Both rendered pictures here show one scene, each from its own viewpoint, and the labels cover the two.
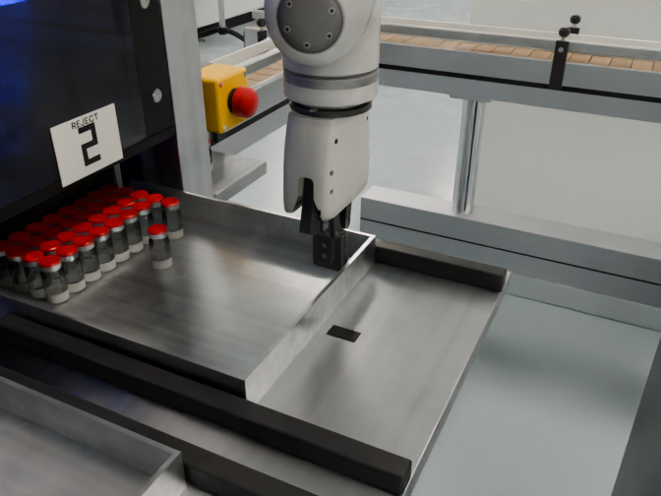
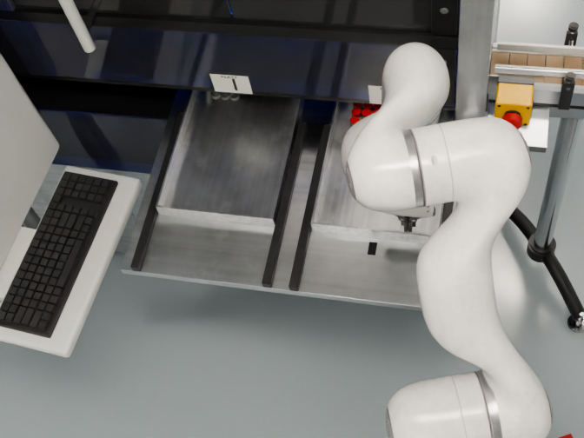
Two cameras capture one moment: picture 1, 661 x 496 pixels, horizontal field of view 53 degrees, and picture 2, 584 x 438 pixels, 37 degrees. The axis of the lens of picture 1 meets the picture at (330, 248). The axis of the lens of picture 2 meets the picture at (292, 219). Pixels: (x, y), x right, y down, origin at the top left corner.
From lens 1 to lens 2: 1.52 m
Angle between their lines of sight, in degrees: 64
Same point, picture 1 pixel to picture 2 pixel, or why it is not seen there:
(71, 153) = (377, 95)
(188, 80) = (472, 95)
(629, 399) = not seen: outside the picture
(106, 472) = (273, 202)
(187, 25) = (478, 76)
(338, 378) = (341, 255)
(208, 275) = not seen: hidden behind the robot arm
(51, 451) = (276, 182)
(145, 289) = not seen: hidden behind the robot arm
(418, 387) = (346, 284)
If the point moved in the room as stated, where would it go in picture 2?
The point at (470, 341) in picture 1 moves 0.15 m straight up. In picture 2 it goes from (384, 300) to (381, 266)
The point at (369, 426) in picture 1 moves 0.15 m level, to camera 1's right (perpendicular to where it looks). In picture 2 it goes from (319, 273) to (340, 338)
